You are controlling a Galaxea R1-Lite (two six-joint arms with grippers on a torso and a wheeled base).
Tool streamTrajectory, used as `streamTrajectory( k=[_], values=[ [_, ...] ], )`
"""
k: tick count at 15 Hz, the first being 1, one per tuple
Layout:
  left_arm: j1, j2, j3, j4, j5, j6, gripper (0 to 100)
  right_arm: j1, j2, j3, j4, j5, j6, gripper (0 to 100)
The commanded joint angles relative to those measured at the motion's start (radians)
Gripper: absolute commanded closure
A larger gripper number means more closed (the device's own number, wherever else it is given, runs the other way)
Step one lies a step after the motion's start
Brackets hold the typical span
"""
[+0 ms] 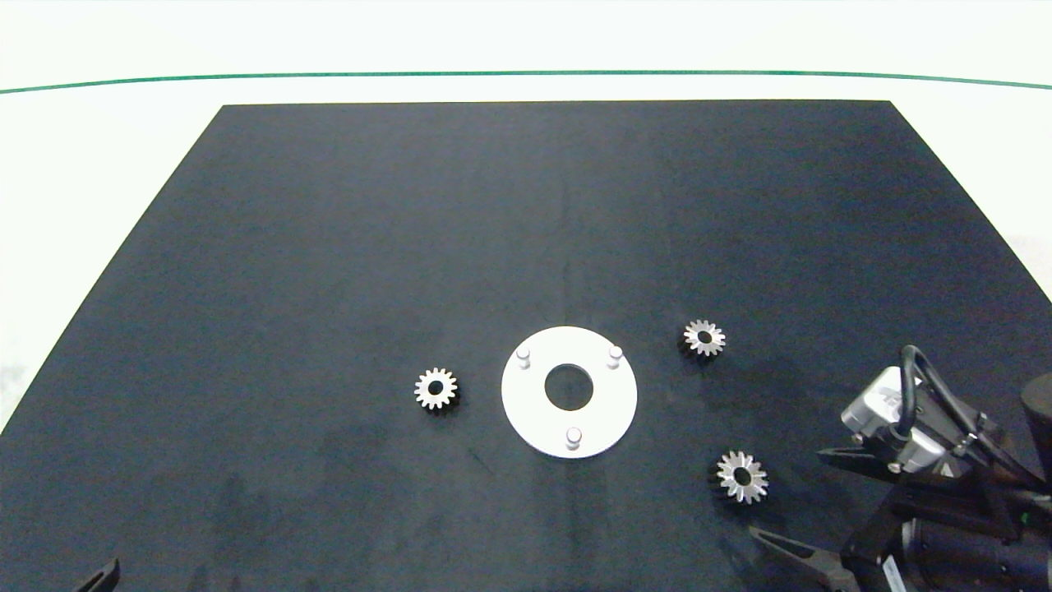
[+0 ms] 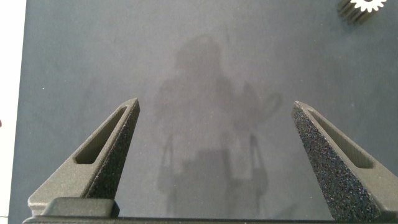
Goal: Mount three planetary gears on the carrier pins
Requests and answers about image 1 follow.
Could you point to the small steel planetary gear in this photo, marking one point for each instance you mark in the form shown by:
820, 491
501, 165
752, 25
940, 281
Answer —
756, 483
425, 393
715, 341

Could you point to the round white pinned carrier plate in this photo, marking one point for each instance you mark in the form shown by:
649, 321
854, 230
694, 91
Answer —
612, 403

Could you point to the dark rectangular work mat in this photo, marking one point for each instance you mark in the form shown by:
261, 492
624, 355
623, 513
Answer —
411, 205

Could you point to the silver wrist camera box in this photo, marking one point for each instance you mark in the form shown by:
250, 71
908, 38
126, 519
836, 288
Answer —
875, 407

